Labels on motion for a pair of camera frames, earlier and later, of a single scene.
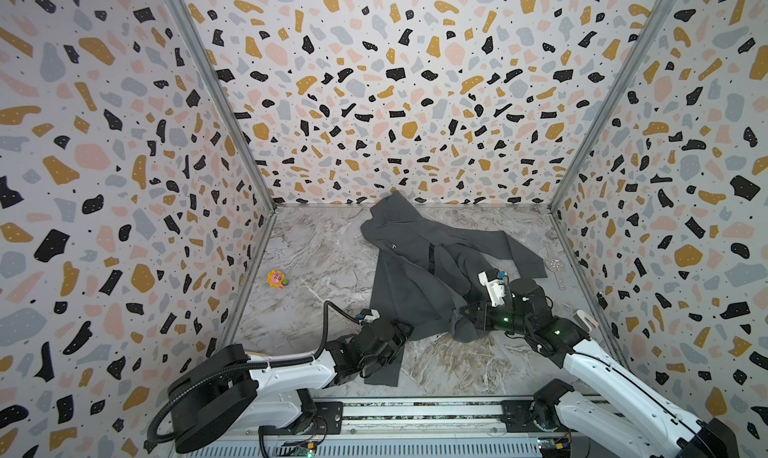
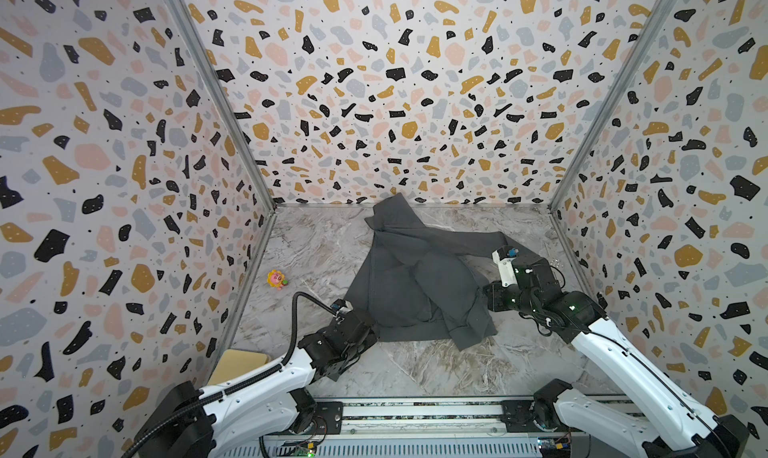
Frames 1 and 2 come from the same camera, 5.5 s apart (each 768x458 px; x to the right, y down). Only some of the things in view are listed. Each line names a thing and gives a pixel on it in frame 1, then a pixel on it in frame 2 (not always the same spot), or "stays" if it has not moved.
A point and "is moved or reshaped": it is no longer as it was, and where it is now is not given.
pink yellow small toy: x=276 y=278 stays
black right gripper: x=474 y=313 -> x=496 y=296
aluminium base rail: x=391 y=430 stays
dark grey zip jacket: x=425 y=272 is moved or reshaped
